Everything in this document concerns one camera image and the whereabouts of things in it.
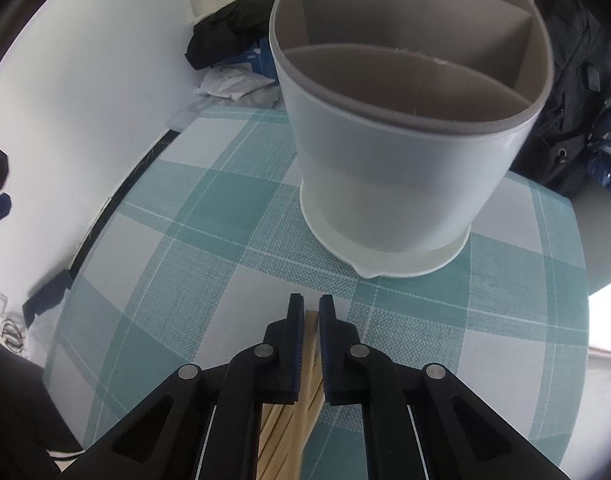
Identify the black backpack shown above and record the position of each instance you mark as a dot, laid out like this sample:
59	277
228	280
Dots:
570	85

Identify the silver folding umbrella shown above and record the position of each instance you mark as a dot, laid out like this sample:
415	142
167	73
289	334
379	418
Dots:
610	160

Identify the slim bamboo chopstick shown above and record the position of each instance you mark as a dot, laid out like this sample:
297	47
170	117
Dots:
311	330

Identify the teal checked tablecloth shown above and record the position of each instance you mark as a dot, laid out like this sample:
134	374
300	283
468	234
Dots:
185	260

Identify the bundle of bamboo chopsticks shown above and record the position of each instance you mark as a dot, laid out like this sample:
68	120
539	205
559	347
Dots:
280	440

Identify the white plastic bag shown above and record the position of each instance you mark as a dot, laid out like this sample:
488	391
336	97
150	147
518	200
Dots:
230	82

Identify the grey plastic bag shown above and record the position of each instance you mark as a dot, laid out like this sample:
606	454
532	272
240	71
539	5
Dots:
193	112

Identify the white divided utensil holder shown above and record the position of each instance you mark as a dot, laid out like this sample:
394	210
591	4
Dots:
395	185

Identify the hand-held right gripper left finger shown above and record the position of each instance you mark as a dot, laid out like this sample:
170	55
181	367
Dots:
299	350

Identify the blue cardboard box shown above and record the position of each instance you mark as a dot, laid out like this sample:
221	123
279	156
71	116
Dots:
260	57

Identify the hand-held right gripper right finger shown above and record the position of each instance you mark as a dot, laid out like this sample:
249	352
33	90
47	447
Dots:
325	350

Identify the black jacket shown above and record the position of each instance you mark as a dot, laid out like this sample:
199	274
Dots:
225	30

